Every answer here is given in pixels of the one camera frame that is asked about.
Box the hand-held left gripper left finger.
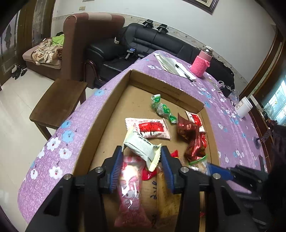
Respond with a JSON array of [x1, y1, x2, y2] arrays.
[[26, 145, 124, 232]]

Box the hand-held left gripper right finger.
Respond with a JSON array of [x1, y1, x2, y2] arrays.
[[160, 146, 253, 232]]

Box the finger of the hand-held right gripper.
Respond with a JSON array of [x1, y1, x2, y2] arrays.
[[206, 163, 237, 181]]

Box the red cartoon face snack packet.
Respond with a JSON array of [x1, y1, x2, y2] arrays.
[[142, 149, 179, 181]]

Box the pink cartoon snack packet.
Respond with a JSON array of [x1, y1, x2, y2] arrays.
[[114, 155, 153, 229]]

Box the yellow snack packet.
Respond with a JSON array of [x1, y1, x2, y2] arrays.
[[156, 165, 182, 220]]

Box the pale green snack packet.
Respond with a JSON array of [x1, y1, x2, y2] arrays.
[[122, 126, 162, 172]]

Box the dark red foil snack packet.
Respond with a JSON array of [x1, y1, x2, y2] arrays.
[[176, 113, 199, 142], [184, 132, 207, 163]]

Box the white red snack packet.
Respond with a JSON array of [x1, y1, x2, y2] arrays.
[[185, 110, 205, 132], [125, 117, 171, 140]]

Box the cardboard box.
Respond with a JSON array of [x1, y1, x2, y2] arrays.
[[71, 69, 219, 232]]

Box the green heart candy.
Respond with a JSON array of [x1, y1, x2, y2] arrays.
[[150, 94, 178, 123]]

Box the black phone stand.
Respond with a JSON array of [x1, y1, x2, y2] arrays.
[[253, 129, 273, 150]]

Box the white plastic jar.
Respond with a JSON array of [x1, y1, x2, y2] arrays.
[[236, 96, 253, 118]]

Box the clear plastic cup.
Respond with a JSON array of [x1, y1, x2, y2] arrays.
[[228, 89, 240, 103]]

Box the television screen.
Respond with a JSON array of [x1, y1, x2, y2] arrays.
[[262, 79, 286, 126]]

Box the brown wooden chair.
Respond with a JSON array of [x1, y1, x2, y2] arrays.
[[30, 78, 88, 141]]

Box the black pen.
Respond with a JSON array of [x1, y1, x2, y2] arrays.
[[175, 64, 195, 80]]

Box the white paper sheets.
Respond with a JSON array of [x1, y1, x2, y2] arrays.
[[153, 51, 197, 80]]

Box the pink thermos with knitted sleeve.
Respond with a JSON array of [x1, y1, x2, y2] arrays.
[[190, 46, 214, 78]]

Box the black device with blue screen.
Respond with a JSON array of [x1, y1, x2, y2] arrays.
[[124, 46, 138, 61]]

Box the black leather sofa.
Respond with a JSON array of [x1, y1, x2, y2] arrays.
[[86, 22, 235, 90]]

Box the brown armchair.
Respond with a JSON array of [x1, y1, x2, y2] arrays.
[[23, 12, 125, 90]]

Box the patterned beige blanket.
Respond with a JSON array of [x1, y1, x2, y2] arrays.
[[32, 39, 64, 65]]

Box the dark shoes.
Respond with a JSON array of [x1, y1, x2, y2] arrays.
[[11, 65, 28, 80]]

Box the green cloth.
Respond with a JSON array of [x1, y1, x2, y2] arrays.
[[52, 34, 66, 45]]

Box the dark framed wall picture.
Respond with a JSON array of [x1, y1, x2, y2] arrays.
[[181, 0, 220, 15]]

